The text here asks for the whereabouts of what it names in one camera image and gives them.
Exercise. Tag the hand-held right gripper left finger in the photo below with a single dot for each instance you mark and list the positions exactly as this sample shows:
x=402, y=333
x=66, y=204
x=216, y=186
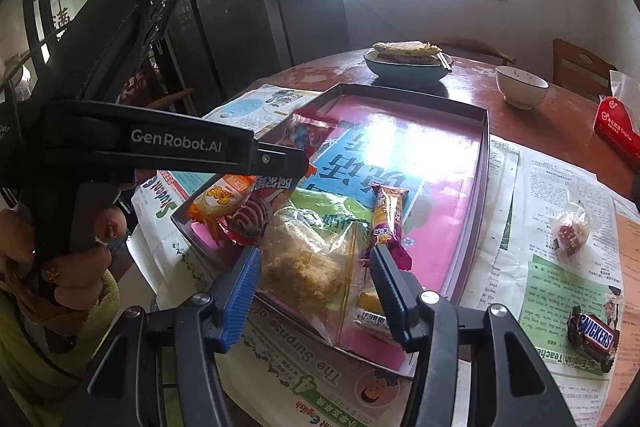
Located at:
x=240, y=297

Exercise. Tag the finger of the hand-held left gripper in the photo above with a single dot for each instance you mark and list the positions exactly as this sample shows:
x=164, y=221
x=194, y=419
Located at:
x=280, y=162

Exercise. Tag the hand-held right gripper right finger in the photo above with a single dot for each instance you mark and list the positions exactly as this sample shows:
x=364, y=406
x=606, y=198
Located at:
x=395, y=302

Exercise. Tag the small yellow cake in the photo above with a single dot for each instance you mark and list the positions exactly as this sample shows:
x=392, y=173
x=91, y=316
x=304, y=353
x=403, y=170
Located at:
x=372, y=307

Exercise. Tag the red white swirl snack packet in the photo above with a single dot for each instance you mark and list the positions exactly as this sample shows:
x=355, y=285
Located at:
x=250, y=217

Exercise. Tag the orange yellow snack packet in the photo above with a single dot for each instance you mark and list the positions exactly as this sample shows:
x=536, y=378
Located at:
x=225, y=199

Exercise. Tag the green pea snack packet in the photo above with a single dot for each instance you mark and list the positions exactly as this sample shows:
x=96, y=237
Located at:
x=325, y=212

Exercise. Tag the clear bag of floss cake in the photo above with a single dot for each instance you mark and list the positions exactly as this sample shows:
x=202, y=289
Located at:
x=305, y=272

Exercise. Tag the purple orange sausage packet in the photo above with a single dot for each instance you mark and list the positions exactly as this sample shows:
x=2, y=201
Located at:
x=390, y=217

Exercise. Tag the grey cardboard box tray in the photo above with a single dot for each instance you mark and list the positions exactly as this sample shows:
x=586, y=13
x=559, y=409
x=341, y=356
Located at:
x=410, y=99

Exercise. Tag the person's left forearm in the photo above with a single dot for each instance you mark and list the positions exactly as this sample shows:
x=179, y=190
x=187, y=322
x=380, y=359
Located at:
x=50, y=357

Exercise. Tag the person's left hand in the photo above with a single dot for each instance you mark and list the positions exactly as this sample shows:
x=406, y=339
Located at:
x=75, y=279

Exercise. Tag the pink and blue book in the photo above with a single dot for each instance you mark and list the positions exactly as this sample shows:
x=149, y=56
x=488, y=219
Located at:
x=435, y=217

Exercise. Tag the colourful newspaper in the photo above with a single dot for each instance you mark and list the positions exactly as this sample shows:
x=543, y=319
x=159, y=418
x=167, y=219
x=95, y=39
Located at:
x=300, y=372

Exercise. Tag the grey refrigerator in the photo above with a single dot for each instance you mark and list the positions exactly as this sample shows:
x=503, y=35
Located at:
x=225, y=17

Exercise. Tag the blue bowl with food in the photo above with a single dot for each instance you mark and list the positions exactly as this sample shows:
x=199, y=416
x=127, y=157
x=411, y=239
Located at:
x=405, y=73

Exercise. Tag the yellow pancake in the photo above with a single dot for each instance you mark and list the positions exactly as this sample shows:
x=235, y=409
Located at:
x=407, y=49

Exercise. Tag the text newspaper with green panel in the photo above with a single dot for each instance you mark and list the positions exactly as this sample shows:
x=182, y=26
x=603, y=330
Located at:
x=540, y=187

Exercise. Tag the red candy in clear wrapper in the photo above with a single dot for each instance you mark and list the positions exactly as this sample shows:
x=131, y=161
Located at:
x=570, y=229

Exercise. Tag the pair of chopsticks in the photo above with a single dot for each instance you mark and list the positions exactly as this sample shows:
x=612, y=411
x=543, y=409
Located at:
x=445, y=62

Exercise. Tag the brown chocolate bar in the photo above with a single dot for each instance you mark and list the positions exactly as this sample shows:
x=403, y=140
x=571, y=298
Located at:
x=595, y=337

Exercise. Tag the white bowl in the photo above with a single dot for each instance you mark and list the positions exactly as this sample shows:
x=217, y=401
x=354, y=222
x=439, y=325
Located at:
x=520, y=89

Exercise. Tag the red tissue box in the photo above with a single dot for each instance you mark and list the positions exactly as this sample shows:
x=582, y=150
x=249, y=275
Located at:
x=617, y=129

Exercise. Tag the wooden chair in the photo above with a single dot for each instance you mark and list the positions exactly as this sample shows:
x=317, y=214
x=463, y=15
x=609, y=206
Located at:
x=582, y=67

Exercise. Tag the white tissue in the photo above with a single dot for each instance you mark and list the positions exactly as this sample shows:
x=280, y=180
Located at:
x=626, y=87

